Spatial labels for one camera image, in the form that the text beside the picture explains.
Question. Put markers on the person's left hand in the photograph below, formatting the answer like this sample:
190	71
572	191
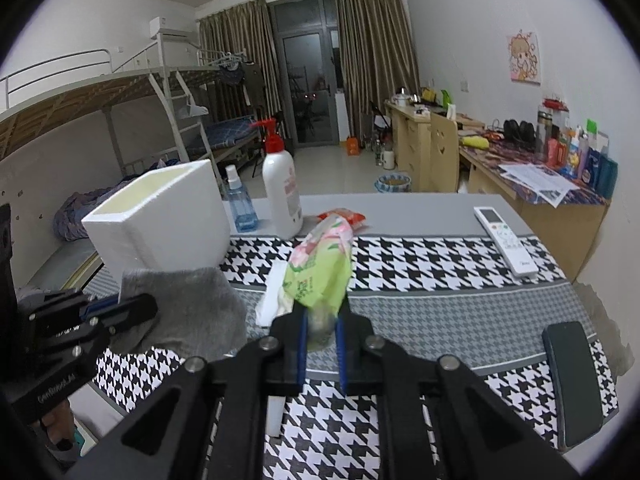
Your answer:
57	428

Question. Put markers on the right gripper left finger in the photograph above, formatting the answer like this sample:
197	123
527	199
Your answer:
206	420

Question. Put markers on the white pump lotion bottle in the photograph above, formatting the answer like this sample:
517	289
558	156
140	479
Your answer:
279	176

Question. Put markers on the white air conditioner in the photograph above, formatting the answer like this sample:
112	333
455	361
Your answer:
170	27

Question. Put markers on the grey sock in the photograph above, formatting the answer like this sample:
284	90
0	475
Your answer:
198	314

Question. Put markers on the blue plaid blanket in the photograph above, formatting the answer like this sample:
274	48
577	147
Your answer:
67	221

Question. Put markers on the white remote control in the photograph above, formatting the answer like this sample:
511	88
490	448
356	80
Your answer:
519	260

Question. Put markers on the group of toiletry bottles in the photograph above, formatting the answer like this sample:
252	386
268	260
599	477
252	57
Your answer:
577	153

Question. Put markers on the blue spray bottle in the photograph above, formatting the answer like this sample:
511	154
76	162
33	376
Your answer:
243	212

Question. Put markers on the wooden smiley chair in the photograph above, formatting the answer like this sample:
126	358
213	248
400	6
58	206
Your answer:
444	172

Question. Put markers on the white metal bunk bed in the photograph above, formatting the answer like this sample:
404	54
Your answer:
172	68

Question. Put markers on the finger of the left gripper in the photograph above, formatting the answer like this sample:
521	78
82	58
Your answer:
113	317
67	306

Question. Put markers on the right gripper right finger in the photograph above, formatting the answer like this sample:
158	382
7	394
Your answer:
438	419

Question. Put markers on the printed paper sheets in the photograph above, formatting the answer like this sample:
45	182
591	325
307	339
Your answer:
544	182

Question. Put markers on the white styrofoam box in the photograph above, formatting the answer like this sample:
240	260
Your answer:
169	219

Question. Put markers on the blue rimmed waste bin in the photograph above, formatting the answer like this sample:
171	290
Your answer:
393	183

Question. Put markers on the red snack packet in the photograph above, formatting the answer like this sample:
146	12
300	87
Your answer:
354	219

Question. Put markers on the glass balcony door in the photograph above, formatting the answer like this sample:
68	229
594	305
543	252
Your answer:
308	50

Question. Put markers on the white tissue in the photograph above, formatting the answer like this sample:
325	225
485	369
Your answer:
275	300

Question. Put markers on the wooden desk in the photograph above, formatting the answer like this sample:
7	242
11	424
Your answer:
568	230

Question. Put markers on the orange floor container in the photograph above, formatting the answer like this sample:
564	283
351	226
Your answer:
352	146

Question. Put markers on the houndstooth table cloth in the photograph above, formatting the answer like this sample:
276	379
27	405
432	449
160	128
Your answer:
432	296

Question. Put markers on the brown curtains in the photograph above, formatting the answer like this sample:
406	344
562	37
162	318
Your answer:
377	56

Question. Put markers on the green snack packet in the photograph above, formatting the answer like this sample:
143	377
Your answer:
317	275

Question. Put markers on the black smartphone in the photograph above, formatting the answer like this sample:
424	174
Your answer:
575	383

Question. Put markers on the anime girl poster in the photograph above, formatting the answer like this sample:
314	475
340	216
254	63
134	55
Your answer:
524	58

